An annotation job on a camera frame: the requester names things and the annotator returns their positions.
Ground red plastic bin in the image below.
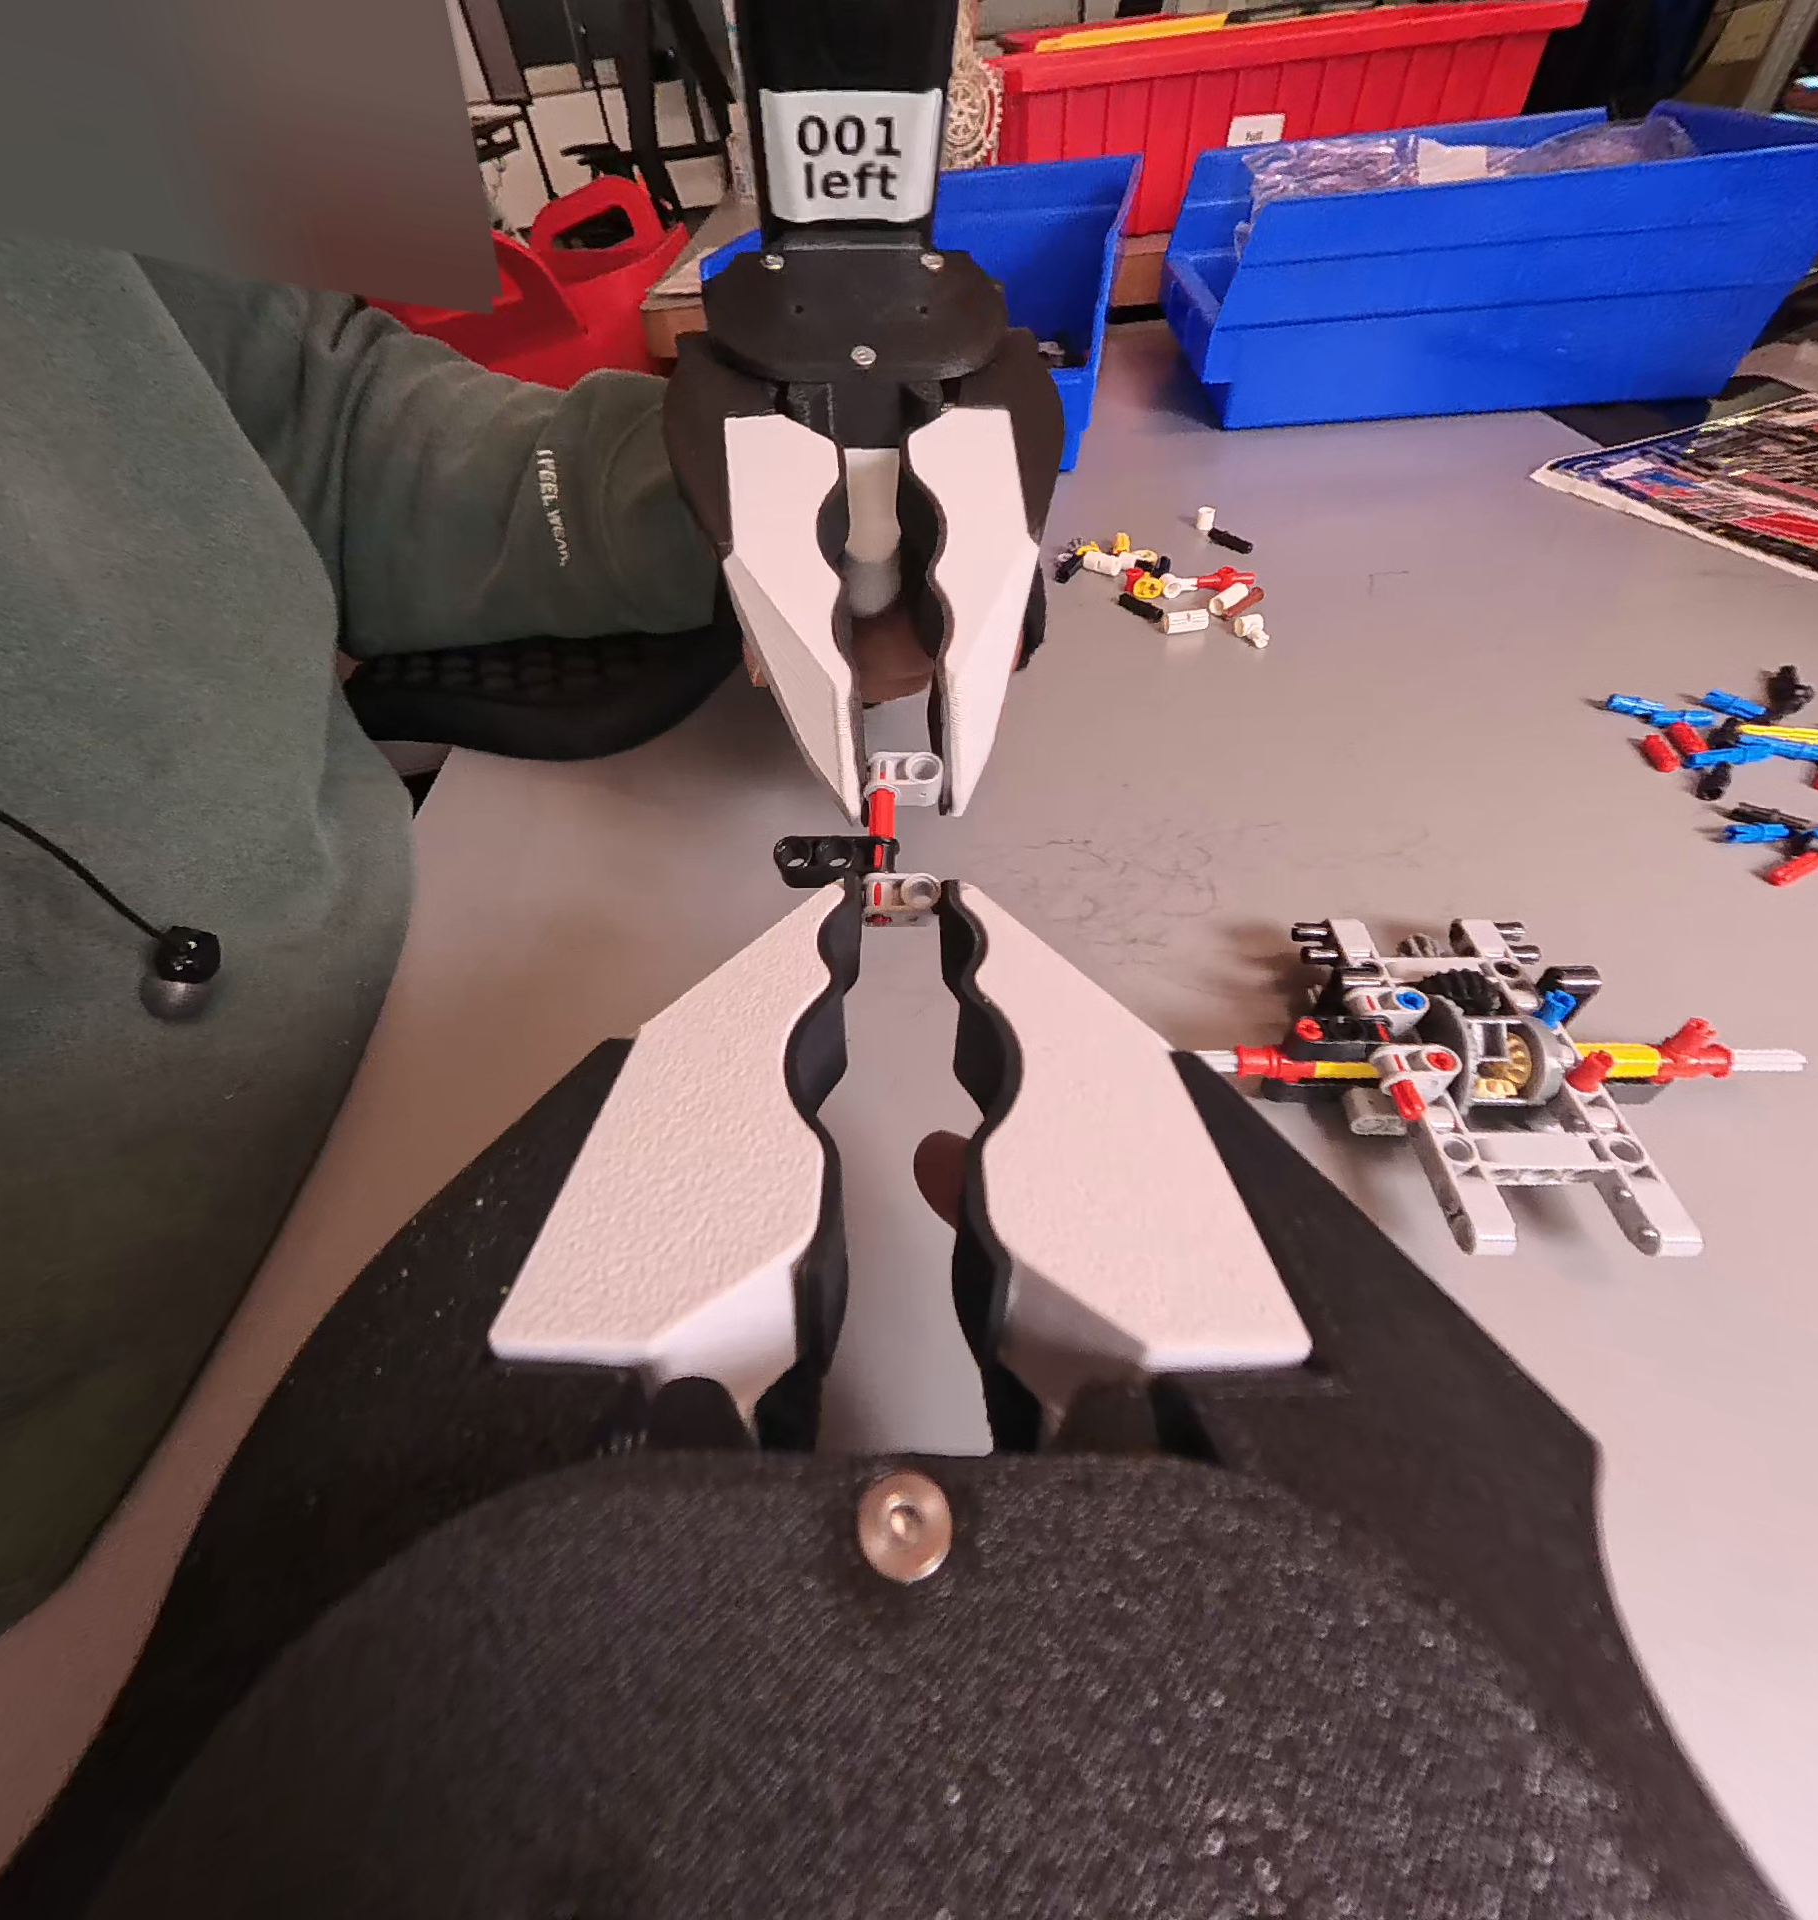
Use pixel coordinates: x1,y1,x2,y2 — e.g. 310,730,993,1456
991,0,1590,236

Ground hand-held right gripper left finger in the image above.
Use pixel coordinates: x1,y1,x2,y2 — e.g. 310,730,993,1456
486,877,866,1434

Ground clear plastic bag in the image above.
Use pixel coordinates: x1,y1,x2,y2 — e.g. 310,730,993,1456
1247,117,1698,203

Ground blue bin with lego pieces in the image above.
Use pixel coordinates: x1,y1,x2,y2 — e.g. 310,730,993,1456
932,154,1146,430

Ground yellow plastic strip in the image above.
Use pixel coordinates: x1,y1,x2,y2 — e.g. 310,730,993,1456
1032,13,1230,56

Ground person's left hand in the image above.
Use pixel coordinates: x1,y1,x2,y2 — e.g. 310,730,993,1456
849,606,944,707

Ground black hoodie drawstring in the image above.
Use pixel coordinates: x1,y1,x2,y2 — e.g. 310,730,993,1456
0,777,225,1026

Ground person's green hoodie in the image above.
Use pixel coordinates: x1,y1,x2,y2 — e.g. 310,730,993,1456
0,223,420,1670

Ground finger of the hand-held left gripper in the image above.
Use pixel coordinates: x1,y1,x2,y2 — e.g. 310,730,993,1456
720,415,874,824
908,403,1046,822

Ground red plastic container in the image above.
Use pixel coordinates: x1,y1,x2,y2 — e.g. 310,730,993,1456
378,177,696,386

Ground lego sticker sheet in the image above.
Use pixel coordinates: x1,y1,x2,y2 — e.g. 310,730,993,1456
1532,394,1818,602

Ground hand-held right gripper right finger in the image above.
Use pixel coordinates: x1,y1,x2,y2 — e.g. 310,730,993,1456
939,878,1316,1449

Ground white laser-cut gears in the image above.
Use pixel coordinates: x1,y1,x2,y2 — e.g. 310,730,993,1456
948,0,1020,169

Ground blue plastic bin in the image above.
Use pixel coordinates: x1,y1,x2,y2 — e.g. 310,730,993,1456
1161,150,1812,430
1236,103,1818,325

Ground scattered white red lego pieces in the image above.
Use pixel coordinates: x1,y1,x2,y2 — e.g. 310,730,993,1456
1056,507,1274,648

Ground grey lego gearbox assembly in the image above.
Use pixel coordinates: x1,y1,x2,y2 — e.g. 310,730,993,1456
1194,916,1812,1258

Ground pile of coloured lego pins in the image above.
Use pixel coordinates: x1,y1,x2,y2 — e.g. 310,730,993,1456
1602,667,1818,888

